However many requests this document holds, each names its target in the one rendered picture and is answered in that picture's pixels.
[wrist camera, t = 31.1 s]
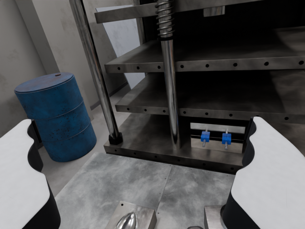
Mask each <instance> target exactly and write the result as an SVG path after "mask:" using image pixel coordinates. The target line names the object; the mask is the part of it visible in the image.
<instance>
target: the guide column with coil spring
mask: <svg viewBox="0 0 305 229"><path fill-rule="evenodd" d="M166 1H169V0H157V4H159V3H162V2H166ZM168 7H171V3H168V4H165V5H161V6H158V7H157V10H161V9H165V8H168ZM171 12H172V11H171V9H170V10H166V11H163V12H159V13H158V16H162V15H166V14H169V13H171ZM170 19H172V16H168V17H164V18H160V19H159V22H162V21H166V20H170ZM170 25H172V21H171V22H168V23H165V24H161V25H159V27H160V28H162V27H166V26H170ZM172 30H173V29H172V27H171V28H168V29H164V30H160V33H166V32H169V31H172ZM170 36H173V33H170V34H167V35H162V36H161V37H170ZM161 45H162V57H163V66H164V75H165V84H166V93H167V105H168V113H169V122H170V131H171V140H172V148H173V149H180V148H181V135H180V122H179V110H178V97H177V79H176V67H175V54H174V41H173V40H167V41H161Z"/></svg>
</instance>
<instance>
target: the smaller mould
mask: <svg viewBox="0 0 305 229"><path fill-rule="evenodd" d="M156 222H157V217H156V213H155V210H154V209H151V208H147V207H143V206H140V205H136V204H132V203H128V202H125V201H120V202H119V204H118V205H117V207H116V209H115V211H114V213H113V215H112V217H111V218H110V220H109V222H108V224H107V226H106V228H105V229H154V228H155V225H156Z"/></svg>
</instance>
